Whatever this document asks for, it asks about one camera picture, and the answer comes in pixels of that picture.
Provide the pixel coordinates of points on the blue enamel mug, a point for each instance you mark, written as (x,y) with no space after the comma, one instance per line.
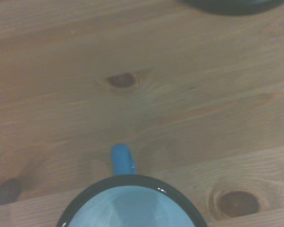
(132,205)

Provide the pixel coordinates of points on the wooden mug tree black base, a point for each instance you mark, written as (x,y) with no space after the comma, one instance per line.
(227,8)

